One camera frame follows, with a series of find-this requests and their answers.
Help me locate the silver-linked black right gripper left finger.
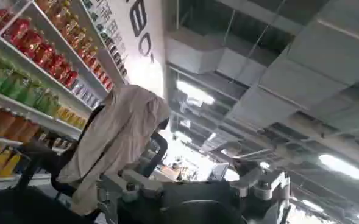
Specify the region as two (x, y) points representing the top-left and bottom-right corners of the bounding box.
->
(105, 169), (165, 203)

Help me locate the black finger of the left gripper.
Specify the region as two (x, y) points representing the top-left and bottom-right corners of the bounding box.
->
(157, 117), (170, 132)

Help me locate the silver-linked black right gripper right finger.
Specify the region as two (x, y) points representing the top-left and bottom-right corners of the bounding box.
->
(230, 160), (291, 211)

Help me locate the beige cloth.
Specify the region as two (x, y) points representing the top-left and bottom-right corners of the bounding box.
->
(56, 84), (171, 217)

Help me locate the white shelf rack with goods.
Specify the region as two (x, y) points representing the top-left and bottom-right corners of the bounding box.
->
(0, 0), (130, 183)

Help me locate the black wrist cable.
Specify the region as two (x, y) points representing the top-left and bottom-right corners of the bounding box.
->
(140, 132), (169, 178)

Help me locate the white wall banner with lettering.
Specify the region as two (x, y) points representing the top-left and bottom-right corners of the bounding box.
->
(87, 0), (168, 98)

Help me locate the black looping cable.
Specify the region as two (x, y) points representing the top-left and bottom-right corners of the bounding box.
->
(14, 140), (78, 198)

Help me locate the grey ceiling air duct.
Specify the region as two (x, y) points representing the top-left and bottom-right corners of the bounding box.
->
(165, 0), (359, 128)

